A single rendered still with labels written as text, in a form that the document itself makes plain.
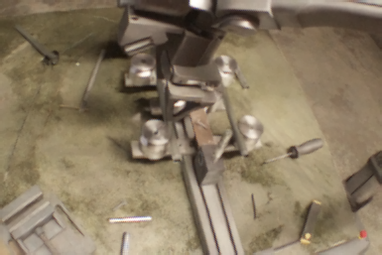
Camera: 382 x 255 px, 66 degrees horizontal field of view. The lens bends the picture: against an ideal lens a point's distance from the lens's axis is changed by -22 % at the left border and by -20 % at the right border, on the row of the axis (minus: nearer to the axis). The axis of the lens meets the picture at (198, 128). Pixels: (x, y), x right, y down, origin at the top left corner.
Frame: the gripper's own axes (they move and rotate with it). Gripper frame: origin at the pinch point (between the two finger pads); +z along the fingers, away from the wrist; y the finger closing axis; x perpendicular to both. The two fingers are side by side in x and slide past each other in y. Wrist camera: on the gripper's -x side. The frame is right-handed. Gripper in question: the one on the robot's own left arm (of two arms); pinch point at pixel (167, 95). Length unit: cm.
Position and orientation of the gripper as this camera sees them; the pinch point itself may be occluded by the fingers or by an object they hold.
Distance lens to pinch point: 54.1
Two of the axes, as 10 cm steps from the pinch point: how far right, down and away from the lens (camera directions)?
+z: -4.0, 5.9, 7.1
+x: 8.9, 0.5, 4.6
